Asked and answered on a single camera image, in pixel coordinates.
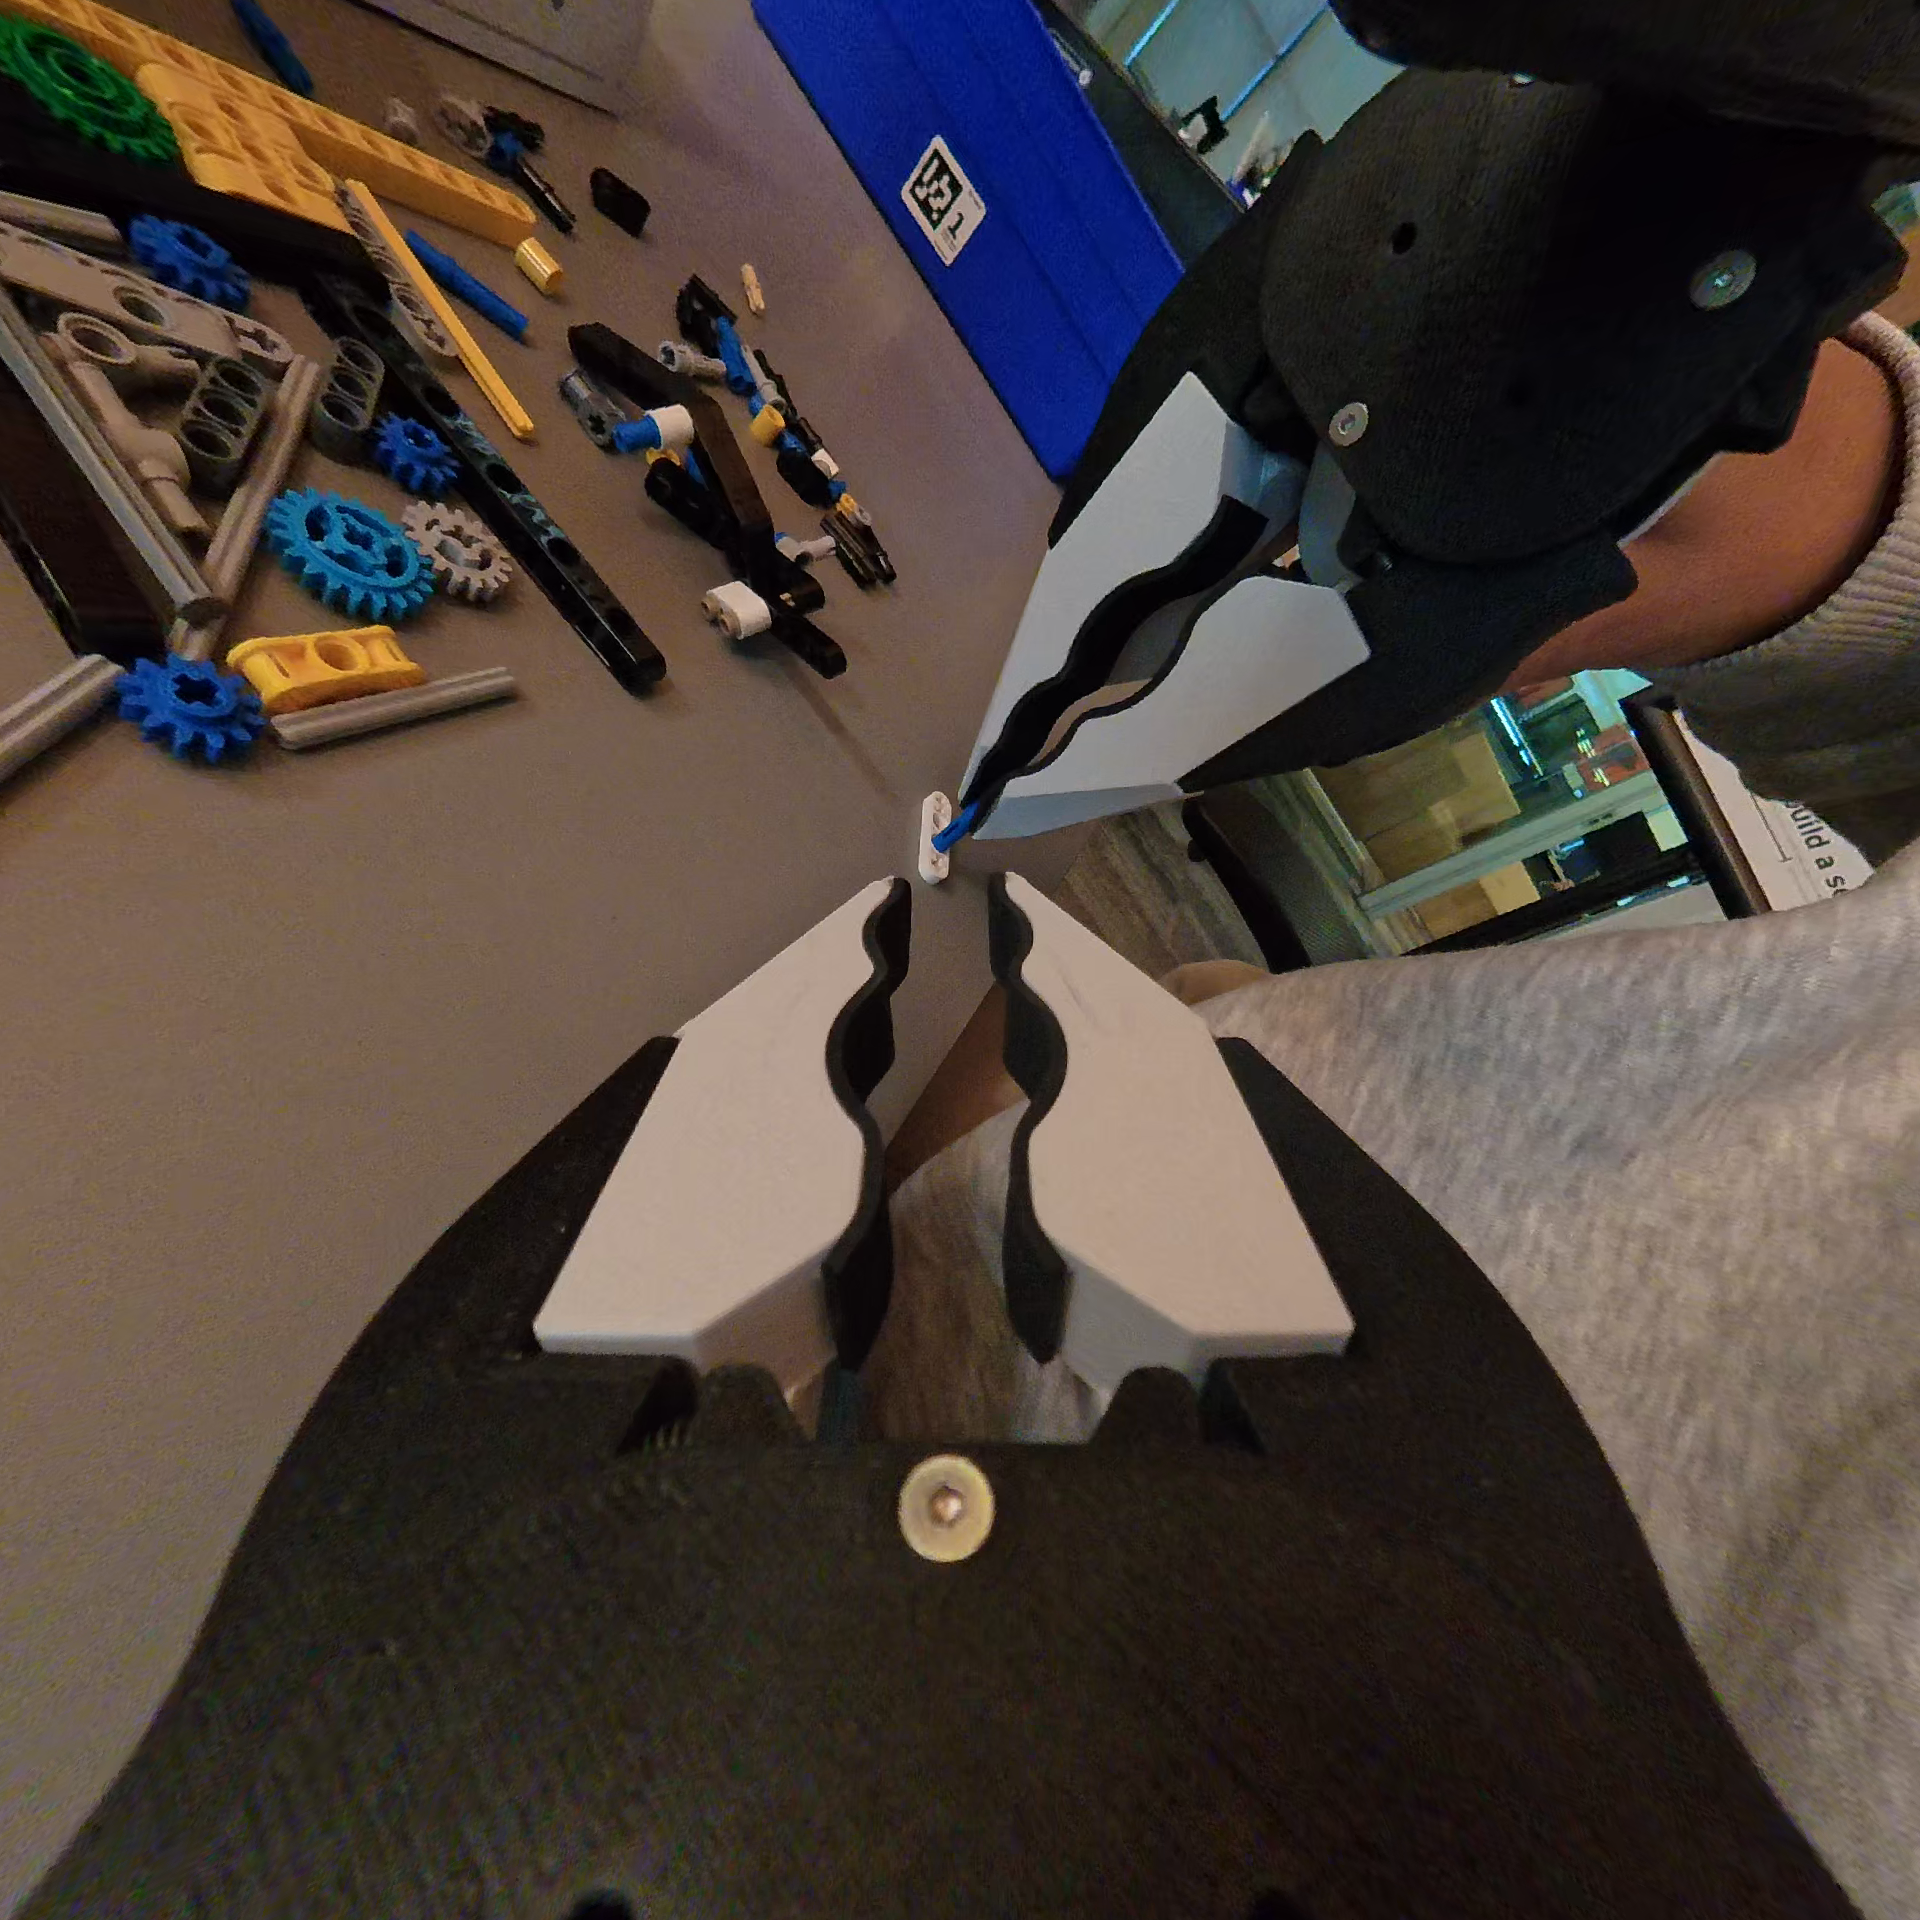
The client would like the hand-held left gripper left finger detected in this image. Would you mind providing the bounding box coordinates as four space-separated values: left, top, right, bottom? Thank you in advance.
531 878 916 1440

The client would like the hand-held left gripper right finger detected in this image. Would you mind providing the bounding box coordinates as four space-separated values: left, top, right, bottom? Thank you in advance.
984 871 1359 1440

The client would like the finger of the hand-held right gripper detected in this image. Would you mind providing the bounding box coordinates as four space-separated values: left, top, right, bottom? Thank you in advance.
957 372 1362 819
964 574 1374 842

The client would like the pile of lego pieces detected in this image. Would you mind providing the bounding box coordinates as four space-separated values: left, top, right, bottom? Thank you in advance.
0 0 902 789

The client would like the person's right forearm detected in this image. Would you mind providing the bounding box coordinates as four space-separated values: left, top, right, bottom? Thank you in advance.
1642 306 1920 871

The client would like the green lego gear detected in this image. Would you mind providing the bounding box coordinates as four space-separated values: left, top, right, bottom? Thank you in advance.
0 14 182 167

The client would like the person's right hand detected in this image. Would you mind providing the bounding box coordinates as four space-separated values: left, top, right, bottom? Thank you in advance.
1513 348 1919 679

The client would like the blue storage bin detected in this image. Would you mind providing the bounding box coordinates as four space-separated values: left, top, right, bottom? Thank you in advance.
751 0 1189 482

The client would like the white printed sign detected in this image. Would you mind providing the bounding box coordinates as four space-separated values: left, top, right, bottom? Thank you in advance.
1686 719 1879 913

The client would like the black metal post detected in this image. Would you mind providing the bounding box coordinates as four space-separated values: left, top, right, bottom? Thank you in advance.
1623 691 1777 919

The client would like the yellow lego beam frame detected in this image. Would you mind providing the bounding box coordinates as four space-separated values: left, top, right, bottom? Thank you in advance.
0 0 541 249

